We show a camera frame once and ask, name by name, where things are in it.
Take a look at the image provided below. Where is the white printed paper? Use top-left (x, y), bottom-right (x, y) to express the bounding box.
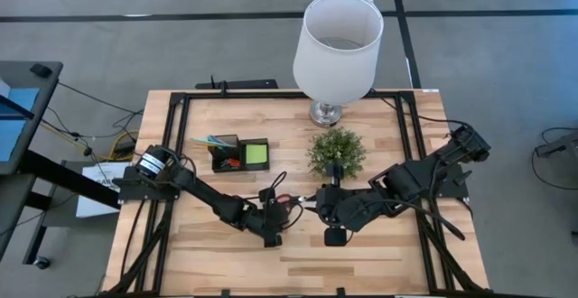
top-left (75, 161), bottom-right (130, 219)

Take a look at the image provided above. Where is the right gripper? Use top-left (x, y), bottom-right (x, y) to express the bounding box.
top-left (303, 163), bottom-right (362, 229)

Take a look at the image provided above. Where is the black aluminium table frame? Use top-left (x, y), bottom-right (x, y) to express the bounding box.
top-left (101, 90), bottom-right (493, 298)

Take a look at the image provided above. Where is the black table cable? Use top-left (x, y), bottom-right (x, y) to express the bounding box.
top-left (377, 95), bottom-right (473, 127)

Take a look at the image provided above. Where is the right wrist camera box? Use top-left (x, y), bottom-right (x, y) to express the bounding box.
top-left (323, 226), bottom-right (349, 247)

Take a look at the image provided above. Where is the black mesh desk organizer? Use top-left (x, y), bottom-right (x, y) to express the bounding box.
top-left (210, 134), bottom-right (271, 173)

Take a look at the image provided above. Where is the green potted plant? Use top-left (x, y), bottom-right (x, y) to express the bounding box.
top-left (305, 126), bottom-right (368, 182)

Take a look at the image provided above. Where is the small black desk object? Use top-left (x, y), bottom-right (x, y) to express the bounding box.
top-left (29, 62), bottom-right (53, 79)

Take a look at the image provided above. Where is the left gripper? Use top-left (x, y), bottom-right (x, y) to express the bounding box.
top-left (252, 187), bottom-right (303, 235)

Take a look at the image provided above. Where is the green sticky note pad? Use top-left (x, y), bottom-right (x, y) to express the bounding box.
top-left (245, 144), bottom-right (268, 166)

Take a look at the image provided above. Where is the light teal pen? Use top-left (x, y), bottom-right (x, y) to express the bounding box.
top-left (191, 137), bottom-right (227, 147)

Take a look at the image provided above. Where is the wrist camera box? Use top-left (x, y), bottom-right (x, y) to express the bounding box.
top-left (323, 226), bottom-right (349, 247)
top-left (263, 231), bottom-right (284, 249)

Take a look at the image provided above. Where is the grey side desk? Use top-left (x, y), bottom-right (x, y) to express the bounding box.
top-left (0, 61), bottom-right (121, 263)

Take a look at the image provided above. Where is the white shade table lamp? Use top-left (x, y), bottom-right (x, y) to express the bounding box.
top-left (292, 0), bottom-right (385, 128)

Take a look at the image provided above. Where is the black power strip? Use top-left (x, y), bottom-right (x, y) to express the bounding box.
top-left (194, 75), bottom-right (280, 90)

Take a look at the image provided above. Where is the blue pad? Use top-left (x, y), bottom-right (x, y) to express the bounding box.
top-left (0, 87), bottom-right (42, 163)

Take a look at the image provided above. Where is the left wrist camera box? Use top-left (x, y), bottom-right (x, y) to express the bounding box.
top-left (263, 231), bottom-right (284, 249)

